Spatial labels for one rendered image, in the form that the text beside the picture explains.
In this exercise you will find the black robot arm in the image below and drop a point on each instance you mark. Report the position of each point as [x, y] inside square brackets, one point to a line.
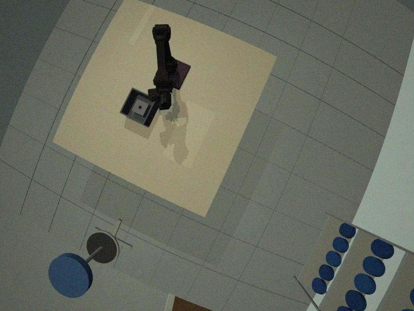
[167, 65]

